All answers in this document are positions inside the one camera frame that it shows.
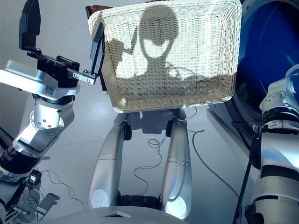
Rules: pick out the pale woven laundry basket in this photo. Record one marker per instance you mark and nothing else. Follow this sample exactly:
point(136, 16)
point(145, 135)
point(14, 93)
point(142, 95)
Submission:
point(198, 46)

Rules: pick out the grey washing machine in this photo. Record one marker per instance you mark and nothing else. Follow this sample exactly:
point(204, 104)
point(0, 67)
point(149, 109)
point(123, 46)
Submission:
point(257, 58)

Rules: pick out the silver robot leg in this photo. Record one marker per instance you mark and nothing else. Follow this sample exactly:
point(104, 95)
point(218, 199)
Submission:
point(105, 168)
point(178, 163)

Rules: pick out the small black box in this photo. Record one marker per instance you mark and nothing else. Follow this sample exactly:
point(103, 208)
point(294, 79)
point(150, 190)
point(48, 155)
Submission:
point(35, 177)

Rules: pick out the black robot waist joint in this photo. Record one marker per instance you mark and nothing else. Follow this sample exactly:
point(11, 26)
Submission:
point(140, 201)

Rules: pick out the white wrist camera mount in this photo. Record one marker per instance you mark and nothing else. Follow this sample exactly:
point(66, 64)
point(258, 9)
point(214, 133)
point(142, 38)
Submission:
point(23, 77)

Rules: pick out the grey metal bracket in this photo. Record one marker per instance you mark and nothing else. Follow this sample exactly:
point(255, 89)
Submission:
point(47, 206)

